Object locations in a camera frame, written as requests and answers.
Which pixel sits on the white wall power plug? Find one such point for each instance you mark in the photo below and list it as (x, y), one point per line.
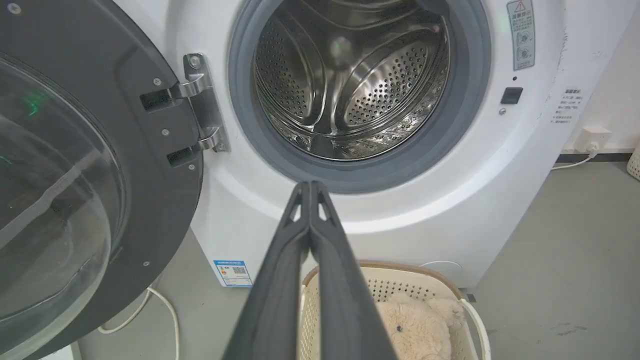
(592, 139)

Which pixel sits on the dark grey washing machine door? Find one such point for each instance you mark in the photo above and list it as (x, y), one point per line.
(75, 165)

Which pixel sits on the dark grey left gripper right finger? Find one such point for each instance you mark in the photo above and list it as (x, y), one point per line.
(340, 300)

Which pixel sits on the cream perforated laundry basket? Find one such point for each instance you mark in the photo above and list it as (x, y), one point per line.
(450, 295)

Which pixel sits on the white front-load washing machine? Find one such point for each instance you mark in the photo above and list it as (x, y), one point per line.
(470, 165)

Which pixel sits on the cream plush teddy bear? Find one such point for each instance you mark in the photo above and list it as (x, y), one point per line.
(420, 330)

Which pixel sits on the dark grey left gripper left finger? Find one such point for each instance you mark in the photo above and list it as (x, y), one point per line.
(280, 295)

